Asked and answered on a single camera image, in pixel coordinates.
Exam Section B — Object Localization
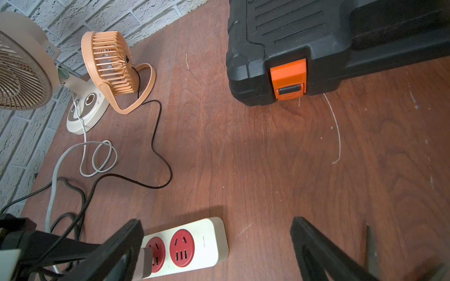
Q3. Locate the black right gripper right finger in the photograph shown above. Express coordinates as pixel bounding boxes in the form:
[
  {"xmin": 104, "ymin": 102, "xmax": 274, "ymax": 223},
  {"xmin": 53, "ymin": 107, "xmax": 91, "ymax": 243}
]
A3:
[{"xmin": 290, "ymin": 217, "xmax": 378, "ymax": 281}]

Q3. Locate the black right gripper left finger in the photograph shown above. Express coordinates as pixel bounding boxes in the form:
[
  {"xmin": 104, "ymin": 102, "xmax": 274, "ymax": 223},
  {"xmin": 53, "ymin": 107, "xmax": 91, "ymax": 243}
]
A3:
[{"xmin": 61, "ymin": 219, "xmax": 144, "ymax": 281}]

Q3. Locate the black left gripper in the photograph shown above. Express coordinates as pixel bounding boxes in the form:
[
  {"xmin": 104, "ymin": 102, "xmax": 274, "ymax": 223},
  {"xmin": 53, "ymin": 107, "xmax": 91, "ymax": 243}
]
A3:
[{"xmin": 1, "ymin": 214, "xmax": 100, "ymax": 266}]

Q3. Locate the black orange-fan cable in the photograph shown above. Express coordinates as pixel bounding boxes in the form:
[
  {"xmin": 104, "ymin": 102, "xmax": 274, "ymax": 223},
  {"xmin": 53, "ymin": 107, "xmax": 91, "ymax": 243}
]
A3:
[{"xmin": 20, "ymin": 66, "xmax": 173, "ymax": 275}]

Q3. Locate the beige red power strip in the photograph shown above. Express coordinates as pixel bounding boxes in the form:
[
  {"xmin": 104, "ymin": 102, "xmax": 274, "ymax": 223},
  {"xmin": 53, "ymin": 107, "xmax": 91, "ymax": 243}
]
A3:
[{"xmin": 142, "ymin": 217, "xmax": 229, "ymax": 279}]

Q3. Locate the grey usb wall adapter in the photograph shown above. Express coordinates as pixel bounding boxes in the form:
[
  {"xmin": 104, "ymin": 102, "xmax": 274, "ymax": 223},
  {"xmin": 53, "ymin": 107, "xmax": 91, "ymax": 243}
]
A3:
[{"xmin": 132, "ymin": 247, "xmax": 153, "ymax": 281}]

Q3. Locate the beige raccoon desk fan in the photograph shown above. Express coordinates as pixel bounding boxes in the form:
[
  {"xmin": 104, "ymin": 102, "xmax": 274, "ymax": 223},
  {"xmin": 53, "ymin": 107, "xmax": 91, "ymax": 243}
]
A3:
[{"xmin": 1, "ymin": 11, "xmax": 109, "ymax": 135}]

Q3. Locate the small orange desk fan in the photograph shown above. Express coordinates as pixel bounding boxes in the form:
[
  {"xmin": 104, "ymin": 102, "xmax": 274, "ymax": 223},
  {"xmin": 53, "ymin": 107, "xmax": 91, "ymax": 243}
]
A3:
[{"xmin": 81, "ymin": 31, "xmax": 157, "ymax": 115}]

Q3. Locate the black plastic tool case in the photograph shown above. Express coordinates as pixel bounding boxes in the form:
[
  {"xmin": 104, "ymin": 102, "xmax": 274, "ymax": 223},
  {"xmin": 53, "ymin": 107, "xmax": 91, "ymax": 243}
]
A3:
[{"xmin": 226, "ymin": 0, "xmax": 450, "ymax": 106}]

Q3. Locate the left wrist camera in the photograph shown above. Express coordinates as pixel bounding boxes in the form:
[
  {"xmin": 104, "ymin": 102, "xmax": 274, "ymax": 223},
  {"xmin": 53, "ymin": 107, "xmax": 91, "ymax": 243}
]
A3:
[{"xmin": 0, "ymin": 249, "xmax": 21, "ymax": 281}]

